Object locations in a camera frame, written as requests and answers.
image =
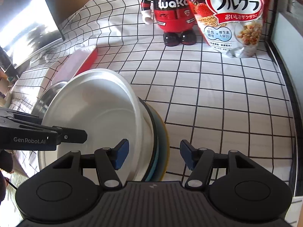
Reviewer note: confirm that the white grid tablecloth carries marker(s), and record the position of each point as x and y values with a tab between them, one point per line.
201	95

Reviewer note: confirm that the white paper bowl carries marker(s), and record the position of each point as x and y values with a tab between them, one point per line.
102	103

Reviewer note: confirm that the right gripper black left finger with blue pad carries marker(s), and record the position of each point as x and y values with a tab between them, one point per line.
72	185

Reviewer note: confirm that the teal and yellow plates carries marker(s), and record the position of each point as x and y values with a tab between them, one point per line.
160	157

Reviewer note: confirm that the black glossy monitor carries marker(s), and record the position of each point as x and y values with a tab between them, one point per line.
27	28

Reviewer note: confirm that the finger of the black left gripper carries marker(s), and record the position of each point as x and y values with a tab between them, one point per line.
71	135

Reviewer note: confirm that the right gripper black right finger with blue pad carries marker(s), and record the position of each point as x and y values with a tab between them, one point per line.
235	185

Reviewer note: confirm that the red white robot figurine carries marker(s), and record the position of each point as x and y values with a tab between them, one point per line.
174	17

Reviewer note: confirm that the Calbee granola bag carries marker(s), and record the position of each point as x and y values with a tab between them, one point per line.
232	27

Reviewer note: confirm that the red rectangular tray white inside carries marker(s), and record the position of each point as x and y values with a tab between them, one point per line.
80	61

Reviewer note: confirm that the stainless steel bowl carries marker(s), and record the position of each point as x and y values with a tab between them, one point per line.
44	101

